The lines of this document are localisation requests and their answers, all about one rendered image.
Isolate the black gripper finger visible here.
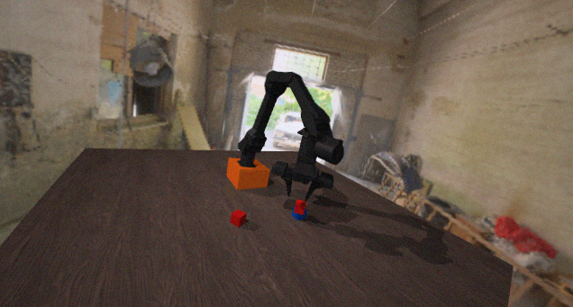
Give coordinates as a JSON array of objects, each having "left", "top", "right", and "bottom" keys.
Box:
[
  {"left": 281, "top": 175, "right": 293, "bottom": 196},
  {"left": 305, "top": 182, "right": 322, "bottom": 201}
]

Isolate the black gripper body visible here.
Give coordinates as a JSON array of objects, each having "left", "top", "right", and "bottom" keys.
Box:
[{"left": 271, "top": 151, "right": 333, "bottom": 189}]

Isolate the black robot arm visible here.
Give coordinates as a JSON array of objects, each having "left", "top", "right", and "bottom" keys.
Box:
[{"left": 237, "top": 70, "right": 344, "bottom": 185}]

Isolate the blue cube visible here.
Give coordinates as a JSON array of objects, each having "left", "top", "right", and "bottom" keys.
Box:
[{"left": 292, "top": 206, "right": 307, "bottom": 220}]

